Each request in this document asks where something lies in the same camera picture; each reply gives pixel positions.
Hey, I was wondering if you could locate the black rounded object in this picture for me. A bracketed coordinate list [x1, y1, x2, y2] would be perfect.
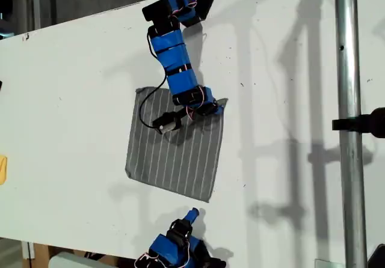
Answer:
[366, 243, 385, 268]

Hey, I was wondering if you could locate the gripper black camera cable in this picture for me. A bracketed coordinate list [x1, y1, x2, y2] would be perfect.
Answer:
[138, 29, 168, 129]

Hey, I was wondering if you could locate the yellow object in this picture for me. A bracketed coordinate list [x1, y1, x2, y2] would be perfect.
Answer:
[0, 154, 8, 186]

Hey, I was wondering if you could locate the wooden table leg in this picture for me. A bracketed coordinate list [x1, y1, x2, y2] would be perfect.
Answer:
[29, 243, 51, 268]

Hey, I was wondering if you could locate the grey white-striped towel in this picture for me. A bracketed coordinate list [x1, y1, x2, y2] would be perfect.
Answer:
[125, 86, 229, 204]

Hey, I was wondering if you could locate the black clamp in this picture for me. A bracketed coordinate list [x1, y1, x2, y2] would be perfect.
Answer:
[331, 107, 385, 139]

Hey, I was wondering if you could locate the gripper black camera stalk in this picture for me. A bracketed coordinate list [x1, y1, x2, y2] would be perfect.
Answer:
[176, 107, 193, 121]

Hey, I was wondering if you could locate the steel post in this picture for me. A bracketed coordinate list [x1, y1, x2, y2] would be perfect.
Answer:
[333, 0, 369, 268]

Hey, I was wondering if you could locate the white metal bracket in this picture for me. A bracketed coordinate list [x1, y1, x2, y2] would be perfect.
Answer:
[21, 241, 35, 260]

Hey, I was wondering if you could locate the grey vertical bar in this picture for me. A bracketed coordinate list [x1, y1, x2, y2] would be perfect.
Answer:
[31, 0, 42, 30]

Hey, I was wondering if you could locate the shiny metal bracket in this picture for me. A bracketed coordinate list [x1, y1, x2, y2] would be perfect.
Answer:
[315, 258, 347, 268]

